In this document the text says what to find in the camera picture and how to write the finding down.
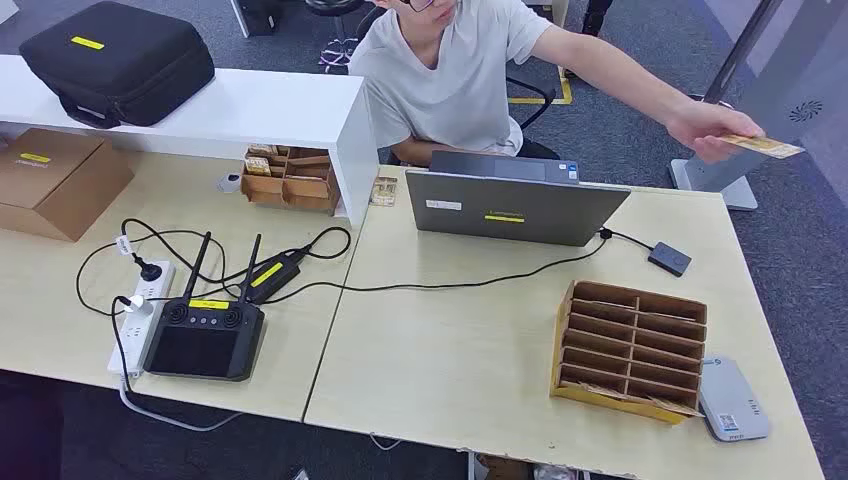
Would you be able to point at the person's left hand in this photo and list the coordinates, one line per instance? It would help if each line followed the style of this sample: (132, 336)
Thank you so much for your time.
(709, 129)

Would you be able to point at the yellow hotel print card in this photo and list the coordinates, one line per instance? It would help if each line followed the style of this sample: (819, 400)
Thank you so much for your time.
(772, 147)

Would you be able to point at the person's left forearm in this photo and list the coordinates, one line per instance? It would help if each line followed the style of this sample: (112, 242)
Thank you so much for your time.
(636, 93)

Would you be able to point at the person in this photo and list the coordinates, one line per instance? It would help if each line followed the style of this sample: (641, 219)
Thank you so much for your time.
(450, 86)

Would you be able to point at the grey white card reader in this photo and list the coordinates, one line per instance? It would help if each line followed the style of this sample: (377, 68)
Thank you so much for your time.
(732, 404)

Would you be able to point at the yellow card stack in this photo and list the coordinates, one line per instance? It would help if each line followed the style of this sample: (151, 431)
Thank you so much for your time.
(258, 166)
(262, 150)

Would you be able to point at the grey kiosk stand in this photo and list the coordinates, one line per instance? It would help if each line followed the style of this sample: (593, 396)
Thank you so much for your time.
(782, 99)

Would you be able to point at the small black USB box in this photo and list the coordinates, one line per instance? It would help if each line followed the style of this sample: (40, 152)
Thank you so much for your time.
(669, 259)

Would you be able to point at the background humanoid robot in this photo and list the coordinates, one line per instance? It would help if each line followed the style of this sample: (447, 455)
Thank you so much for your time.
(596, 16)

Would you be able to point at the yellow floor tape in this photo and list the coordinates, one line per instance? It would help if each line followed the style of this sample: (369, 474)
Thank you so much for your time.
(540, 101)

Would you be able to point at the beige cabinet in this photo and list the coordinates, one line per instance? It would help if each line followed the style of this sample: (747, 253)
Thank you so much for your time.
(560, 12)

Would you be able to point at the grey laptop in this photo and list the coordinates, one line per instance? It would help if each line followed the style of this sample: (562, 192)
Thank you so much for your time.
(517, 212)

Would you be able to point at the large cardboard slot organizer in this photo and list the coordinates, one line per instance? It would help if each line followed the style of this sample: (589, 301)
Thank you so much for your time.
(632, 351)

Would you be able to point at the black wheeled stool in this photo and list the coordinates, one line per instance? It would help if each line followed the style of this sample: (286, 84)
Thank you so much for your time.
(334, 6)

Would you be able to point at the brown cardboard carton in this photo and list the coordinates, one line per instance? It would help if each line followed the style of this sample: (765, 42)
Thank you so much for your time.
(503, 468)

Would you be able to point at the small cardboard organizer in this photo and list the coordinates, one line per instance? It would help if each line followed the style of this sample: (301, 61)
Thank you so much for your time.
(305, 192)

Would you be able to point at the white desk shelf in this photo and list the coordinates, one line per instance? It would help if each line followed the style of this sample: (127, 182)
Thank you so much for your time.
(265, 112)

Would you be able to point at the black power adapter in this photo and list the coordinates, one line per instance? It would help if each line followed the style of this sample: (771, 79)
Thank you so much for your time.
(272, 277)

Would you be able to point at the black computer tower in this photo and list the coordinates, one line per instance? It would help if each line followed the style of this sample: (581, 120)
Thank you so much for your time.
(255, 16)

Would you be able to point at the small white round device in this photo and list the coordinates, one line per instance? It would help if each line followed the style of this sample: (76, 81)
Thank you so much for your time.
(229, 183)

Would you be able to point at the black remote controller with antennas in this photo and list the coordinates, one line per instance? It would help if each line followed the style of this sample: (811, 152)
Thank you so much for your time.
(199, 344)

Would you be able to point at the black mains plug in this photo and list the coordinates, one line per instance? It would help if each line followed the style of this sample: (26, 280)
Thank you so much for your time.
(150, 271)

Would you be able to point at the black carrying case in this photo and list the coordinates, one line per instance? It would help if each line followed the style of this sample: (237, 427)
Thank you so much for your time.
(119, 66)

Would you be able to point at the white mains plug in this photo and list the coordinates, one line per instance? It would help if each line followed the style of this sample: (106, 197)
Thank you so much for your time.
(139, 305)

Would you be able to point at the white power strip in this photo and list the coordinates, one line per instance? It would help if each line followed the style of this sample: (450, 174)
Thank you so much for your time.
(142, 331)

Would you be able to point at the closed brown cardboard box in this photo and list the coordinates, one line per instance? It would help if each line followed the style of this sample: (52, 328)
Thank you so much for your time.
(60, 185)

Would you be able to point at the chrome stanchion post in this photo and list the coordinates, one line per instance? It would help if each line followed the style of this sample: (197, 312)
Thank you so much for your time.
(742, 46)

